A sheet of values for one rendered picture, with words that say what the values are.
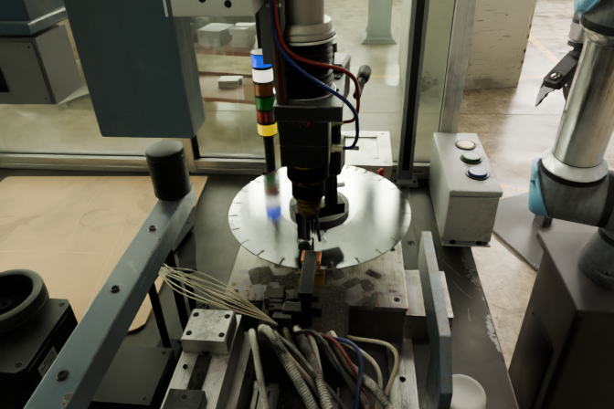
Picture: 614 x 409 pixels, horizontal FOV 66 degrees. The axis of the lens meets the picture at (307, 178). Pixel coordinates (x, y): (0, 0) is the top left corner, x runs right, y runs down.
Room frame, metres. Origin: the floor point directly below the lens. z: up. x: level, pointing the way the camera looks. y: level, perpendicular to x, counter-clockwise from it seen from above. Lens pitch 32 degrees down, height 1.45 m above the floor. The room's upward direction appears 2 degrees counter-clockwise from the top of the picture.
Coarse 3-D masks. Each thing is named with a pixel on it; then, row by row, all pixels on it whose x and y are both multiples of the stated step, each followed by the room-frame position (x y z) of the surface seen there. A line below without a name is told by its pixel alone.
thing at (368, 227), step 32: (256, 192) 0.78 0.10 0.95; (288, 192) 0.77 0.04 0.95; (352, 192) 0.77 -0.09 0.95; (384, 192) 0.76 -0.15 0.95; (256, 224) 0.67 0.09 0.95; (288, 224) 0.67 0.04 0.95; (352, 224) 0.67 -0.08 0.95; (384, 224) 0.66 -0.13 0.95; (288, 256) 0.59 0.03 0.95; (352, 256) 0.58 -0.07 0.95
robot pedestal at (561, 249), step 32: (544, 256) 0.85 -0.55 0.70; (576, 256) 0.79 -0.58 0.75; (544, 288) 0.80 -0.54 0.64; (576, 288) 0.69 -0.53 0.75; (608, 288) 0.69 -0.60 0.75; (544, 320) 0.76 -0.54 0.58; (576, 320) 0.66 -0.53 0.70; (608, 320) 0.64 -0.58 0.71; (544, 352) 0.71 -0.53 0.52; (576, 352) 0.65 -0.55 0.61; (608, 352) 0.64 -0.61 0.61; (512, 384) 0.81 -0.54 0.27; (544, 384) 0.68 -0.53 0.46; (576, 384) 0.64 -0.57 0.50; (608, 384) 0.64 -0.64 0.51
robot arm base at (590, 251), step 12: (600, 228) 0.76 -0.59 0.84; (588, 240) 0.78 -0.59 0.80; (600, 240) 0.75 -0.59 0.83; (612, 240) 0.72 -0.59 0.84; (588, 252) 0.75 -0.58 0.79; (600, 252) 0.73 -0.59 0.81; (612, 252) 0.71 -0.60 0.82; (588, 264) 0.73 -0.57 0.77; (600, 264) 0.72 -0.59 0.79; (612, 264) 0.71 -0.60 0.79; (588, 276) 0.72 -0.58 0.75; (600, 276) 0.70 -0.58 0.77; (612, 276) 0.70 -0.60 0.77; (612, 288) 0.69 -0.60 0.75
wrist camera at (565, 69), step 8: (568, 56) 1.16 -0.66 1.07; (576, 56) 1.15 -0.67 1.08; (560, 64) 1.14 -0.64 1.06; (568, 64) 1.13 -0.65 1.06; (576, 64) 1.12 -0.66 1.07; (552, 72) 1.13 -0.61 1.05; (560, 72) 1.12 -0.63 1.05; (568, 72) 1.11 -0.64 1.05; (544, 80) 1.12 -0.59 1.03; (552, 80) 1.10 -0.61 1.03; (560, 80) 1.09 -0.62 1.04; (552, 88) 1.10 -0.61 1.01; (560, 88) 1.09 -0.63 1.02
